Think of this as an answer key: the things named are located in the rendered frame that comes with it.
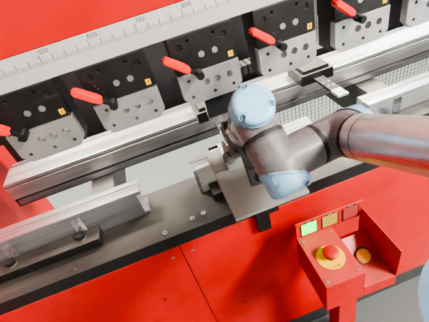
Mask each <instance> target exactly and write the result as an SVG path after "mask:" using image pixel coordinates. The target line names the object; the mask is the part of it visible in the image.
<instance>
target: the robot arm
mask: <svg viewBox="0 0 429 322"><path fill-rule="evenodd" d="M275 110H276V103H275V98H274V96H273V94H272V92H271V91H270V90H269V89H268V88H267V87H265V86H263V85H261V84H256V83H249V84H245V85H242V86H241V87H239V88H237V89H236V90H235V92H234V93H233V95H232V97H231V99H230V102H229V105H228V118H227V120H226V121H223V122H221V125H220V130H221V131H222V135H223V137H224V139H225V142H226V143H225V142H224V141H222V148H223V152H224V154H223V156H222V157H223V160H224V162H225V163H226V164H231V163H233V162H234V161H235V160H236V159H237V158H239V157H241V158H242V161H243V165H244V167H245V171H246V174H247V177H248V181H249V183H250V185H251V186H252V187H254V186H257V185H260V184H262V183H263V185H264V186H265V188H266V190H267V192H268V194H269V195H270V197H271V198H272V199H274V200H280V199H283V198H284V197H287V196H289V195H291V194H293V193H294V192H297V191H298V190H301V189H302V188H305V187H307V186H308V185H310V184H311V182H312V179H311V177H310V172H312V171H314V170H316V169H318V168H320V167H322V166H323V165H325V164H327V163H329V162H331V161H333V160H336V159H337V158H340V157H345V158H349V159H353V160H357V161H360V162H366V163H369V164H373V165H378V166H381V167H386V168H390V169H394V170H397V171H402V172H405V173H410V174H415V175H418V176H423V177H426V178H429V116H414V115H397V114H373V113H372V112H371V110H370V109H367V108H364V106H363V105H358V104H355V105H351V106H348V107H344V108H341V109H338V110H337V111H335V112H334V113H332V114H330V115H328V116H326V117H324V118H322V119H319V120H317V121H315V122H313V123H311V124H309V125H306V126H304V127H303V128H300V129H298V130H296V131H294V132H292V133H289V134H286V132H285V130H284V129H283V127H282V126H281V124H280V122H279V121H278V118H277V117H276V115H275ZM226 144H228V146H227V145H226ZM418 300H419V309H420V312H421V317H422V320H423V322H429V259H428V260H427V262H426V263H425V265H424V267H423V270H422V272H421V276H420V278H419V286H418Z"/></svg>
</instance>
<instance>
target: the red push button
mask: <svg viewBox="0 0 429 322"><path fill-rule="evenodd" d="M322 253H323V255H324V256H325V257H326V258H327V259H328V260H330V261H332V260H334V259H335V258H337V257H338V256H339V251H338V249H337V248H336V247H335V246H334V245H326V246H325V247H324V248H323V250H322Z"/></svg>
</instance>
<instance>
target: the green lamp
mask: <svg viewBox="0 0 429 322"><path fill-rule="evenodd" d="M314 231H317V221H316V220H315V221H313V222H310V223H307V224H305V225H302V226H301V232H302V236H304V235H306V234H310V233H312V232H314Z"/></svg>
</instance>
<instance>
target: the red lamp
mask: <svg viewBox="0 0 429 322"><path fill-rule="evenodd" d="M356 215H358V204H357V205H355V206H352V207H350V208H347V209H344V210H343V220H346V219H349V218H351V217H354V216H356Z"/></svg>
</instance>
